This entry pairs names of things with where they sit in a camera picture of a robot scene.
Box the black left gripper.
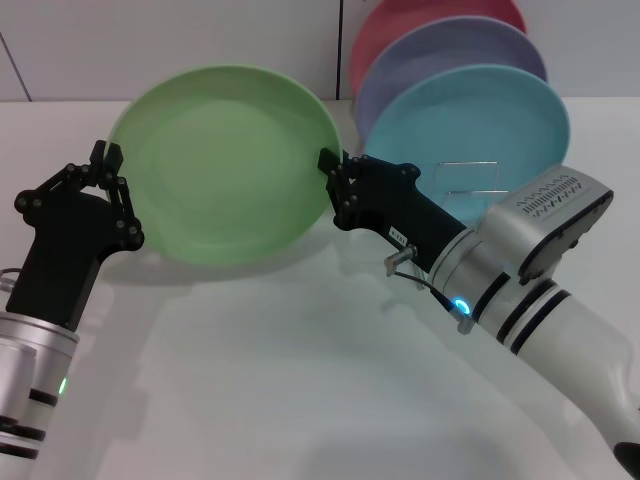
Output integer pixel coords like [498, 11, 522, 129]
[5, 140, 147, 332]

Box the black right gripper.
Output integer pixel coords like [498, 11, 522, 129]
[317, 147, 470, 276]

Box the green round plate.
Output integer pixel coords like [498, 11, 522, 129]
[107, 63, 344, 269]

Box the teal blue round plate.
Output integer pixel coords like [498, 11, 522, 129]
[362, 63, 572, 227]

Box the red round plate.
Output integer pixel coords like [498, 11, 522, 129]
[349, 0, 529, 99]

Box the purple round plate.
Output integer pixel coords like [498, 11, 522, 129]
[354, 15, 549, 139]

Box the silver wire plate rack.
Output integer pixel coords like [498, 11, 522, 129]
[435, 159, 502, 224]

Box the left arm cable with plug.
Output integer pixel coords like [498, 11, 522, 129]
[0, 267, 24, 294]

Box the right wrist camera housing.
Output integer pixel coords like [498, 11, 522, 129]
[474, 166, 616, 288]

